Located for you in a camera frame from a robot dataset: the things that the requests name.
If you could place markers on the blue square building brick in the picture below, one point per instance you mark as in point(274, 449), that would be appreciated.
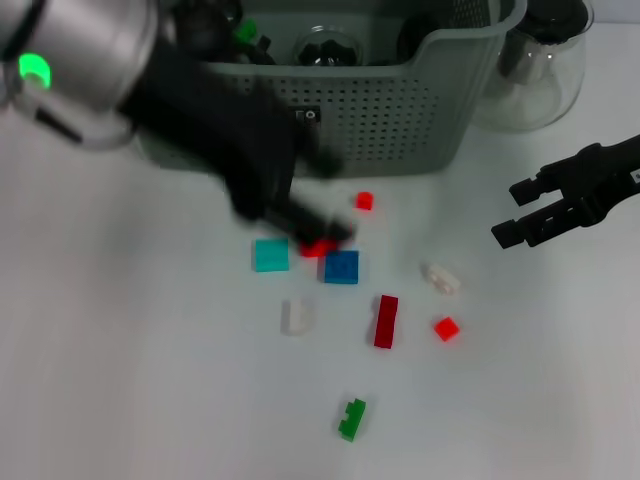
point(341, 267)

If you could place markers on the black round teapot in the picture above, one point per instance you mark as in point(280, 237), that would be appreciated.
point(200, 25)

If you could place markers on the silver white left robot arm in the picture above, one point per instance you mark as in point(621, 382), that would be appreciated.
point(90, 50)

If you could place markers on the glass teapot black lid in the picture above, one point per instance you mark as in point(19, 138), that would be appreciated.
point(530, 60)

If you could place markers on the teal square building brick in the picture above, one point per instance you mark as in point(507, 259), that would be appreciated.
point(271, 255)

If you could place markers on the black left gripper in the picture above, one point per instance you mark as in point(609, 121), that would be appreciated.
point(225, 130)

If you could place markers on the red sloped building brick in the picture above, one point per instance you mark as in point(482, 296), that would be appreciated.
point(315, 250)

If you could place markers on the green notched building brick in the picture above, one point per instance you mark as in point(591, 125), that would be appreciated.
point(352, 422)

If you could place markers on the grey perforated storage basket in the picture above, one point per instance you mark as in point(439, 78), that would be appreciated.
point(400, 125)

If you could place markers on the dark red long brick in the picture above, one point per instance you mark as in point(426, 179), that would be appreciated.
point(386, 322)

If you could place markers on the green rectangular building brick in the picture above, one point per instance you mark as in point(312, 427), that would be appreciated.
point(245, 30)

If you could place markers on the small red building brick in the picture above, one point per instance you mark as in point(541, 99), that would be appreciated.
point(365, 201)
point(446, 329)

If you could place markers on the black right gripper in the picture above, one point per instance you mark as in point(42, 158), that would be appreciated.
point(605, 175)

